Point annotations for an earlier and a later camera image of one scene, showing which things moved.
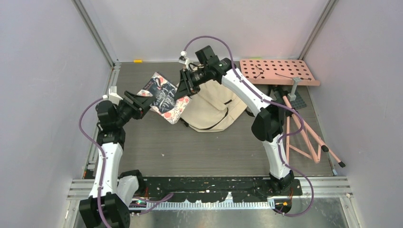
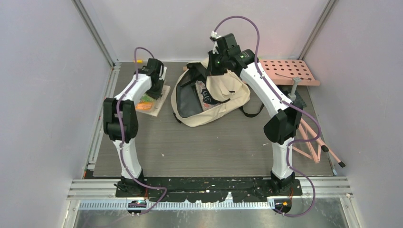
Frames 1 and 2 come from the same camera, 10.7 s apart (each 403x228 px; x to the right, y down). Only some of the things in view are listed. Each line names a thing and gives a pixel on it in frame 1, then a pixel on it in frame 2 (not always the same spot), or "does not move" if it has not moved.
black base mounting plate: (217, 189) does not move
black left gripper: (139, 113) to (156, 95)
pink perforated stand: (283, 71) does not move
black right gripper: (187, 85) to (211, 71)
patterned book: (164, 90) to (200, 86)
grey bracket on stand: (291, 96) does not move
